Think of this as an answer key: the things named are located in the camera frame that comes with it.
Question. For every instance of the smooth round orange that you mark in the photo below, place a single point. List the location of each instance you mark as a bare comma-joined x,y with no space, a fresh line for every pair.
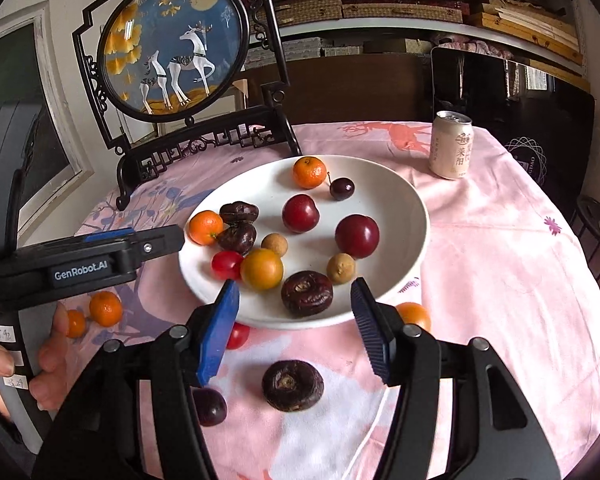
417,315

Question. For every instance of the red cherry tomato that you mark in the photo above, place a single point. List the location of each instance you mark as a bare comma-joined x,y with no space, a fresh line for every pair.
239,336
226,265

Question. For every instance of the pink printed tablecloth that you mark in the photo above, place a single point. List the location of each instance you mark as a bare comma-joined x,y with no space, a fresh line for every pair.
505,285

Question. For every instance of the white oval plate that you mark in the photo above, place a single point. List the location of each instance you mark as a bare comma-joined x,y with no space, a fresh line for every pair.
390,200

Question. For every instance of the dark brown water chestnut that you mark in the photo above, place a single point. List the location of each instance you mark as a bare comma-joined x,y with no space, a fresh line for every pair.
238,212
307,293
236,238
292,386

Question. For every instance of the yellow plum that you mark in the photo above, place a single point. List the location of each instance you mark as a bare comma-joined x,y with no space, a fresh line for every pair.
261,269

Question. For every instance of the dark red cherry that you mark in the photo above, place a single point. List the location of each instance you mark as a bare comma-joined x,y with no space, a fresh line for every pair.
341,189
211,407

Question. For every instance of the black glossy panel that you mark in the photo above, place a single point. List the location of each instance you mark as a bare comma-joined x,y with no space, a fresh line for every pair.
530,110

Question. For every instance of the brown wooden board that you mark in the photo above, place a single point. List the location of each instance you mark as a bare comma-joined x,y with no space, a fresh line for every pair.
355,90

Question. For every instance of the beige drink can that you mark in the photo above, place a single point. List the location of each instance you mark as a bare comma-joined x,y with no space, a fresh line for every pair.
451,147

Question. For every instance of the white picture frame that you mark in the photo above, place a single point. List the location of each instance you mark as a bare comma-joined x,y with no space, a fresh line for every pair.
130,132

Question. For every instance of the brown longan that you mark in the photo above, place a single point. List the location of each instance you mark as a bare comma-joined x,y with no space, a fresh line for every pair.
341,268
274,245

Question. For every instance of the pink cloth bundle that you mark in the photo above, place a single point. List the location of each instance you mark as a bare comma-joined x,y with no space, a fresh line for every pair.
475,45

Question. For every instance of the small mandarin orange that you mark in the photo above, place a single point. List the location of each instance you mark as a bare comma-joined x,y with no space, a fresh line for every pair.
76,323
205,227
105,308

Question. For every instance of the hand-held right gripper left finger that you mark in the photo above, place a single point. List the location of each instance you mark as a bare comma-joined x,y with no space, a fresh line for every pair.
217,330

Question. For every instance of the red plum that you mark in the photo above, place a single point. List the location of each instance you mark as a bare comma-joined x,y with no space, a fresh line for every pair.
357,236
300,213

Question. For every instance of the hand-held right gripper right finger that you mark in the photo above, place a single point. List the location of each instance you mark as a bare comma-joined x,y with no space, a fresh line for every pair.
372,330

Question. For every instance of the large mandarin orange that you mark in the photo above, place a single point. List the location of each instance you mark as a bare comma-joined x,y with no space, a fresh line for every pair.
309,172

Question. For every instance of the round deer screen black stand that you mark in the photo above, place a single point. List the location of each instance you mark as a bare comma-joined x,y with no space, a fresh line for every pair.
180,45

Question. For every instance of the stack of wooden boxes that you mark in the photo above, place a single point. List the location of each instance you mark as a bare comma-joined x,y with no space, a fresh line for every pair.
525,30

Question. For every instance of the person's left hand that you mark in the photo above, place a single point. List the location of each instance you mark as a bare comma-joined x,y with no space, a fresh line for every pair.
52,360

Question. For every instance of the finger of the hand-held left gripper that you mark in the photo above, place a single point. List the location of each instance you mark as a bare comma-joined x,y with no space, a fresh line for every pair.
155,247
110,233

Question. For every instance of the white framed window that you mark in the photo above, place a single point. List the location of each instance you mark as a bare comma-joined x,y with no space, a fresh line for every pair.
25,60

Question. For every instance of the white wall shelf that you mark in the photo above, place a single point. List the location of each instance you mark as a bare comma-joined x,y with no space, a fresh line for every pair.
380,30

